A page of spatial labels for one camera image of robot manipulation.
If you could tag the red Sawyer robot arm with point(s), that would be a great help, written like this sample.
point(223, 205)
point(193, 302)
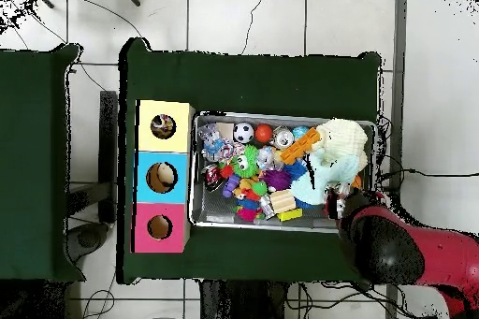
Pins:
point(441, 255)

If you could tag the blue globe ball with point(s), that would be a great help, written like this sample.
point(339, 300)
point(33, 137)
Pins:
point(299, 132)

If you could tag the purple spiky ball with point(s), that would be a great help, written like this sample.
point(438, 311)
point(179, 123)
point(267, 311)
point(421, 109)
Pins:
point(277, 179)

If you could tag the dark green side table cloth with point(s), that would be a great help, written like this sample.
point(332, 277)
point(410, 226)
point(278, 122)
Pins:
point(33, 128)

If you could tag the wooden box with three holes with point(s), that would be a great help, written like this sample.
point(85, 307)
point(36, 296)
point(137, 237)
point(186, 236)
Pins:
point(179, 117)

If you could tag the orange plastic block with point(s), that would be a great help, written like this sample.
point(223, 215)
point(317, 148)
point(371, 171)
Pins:
point(299, 145)

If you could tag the cream knitted cloth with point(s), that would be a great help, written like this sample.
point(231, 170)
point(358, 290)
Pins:
point(344, 135)

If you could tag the silver mesh bin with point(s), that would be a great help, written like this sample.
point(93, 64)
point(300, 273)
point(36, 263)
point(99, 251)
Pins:
point(217, 206)

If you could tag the confetti print cloth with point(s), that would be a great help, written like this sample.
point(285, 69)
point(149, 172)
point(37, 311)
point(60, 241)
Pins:
point(226, 148)

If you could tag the mint knitted cloth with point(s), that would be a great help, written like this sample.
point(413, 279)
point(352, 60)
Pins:
point(318, 184)

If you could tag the orange foam ball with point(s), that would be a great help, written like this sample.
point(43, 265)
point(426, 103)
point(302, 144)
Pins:
point(264, 133)

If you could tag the green furry monster toy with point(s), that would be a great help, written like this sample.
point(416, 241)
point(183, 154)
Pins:
point(245, 162)

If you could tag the silver soda can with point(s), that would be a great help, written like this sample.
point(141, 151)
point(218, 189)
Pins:
point(282, 137)

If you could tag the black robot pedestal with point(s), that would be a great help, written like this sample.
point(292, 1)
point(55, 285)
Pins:
point(243, 304)

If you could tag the black and white soccer ball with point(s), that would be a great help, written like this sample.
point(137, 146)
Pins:
point(243, 132)

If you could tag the ridged wooden block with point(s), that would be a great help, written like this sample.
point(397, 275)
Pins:
point(283, 201)

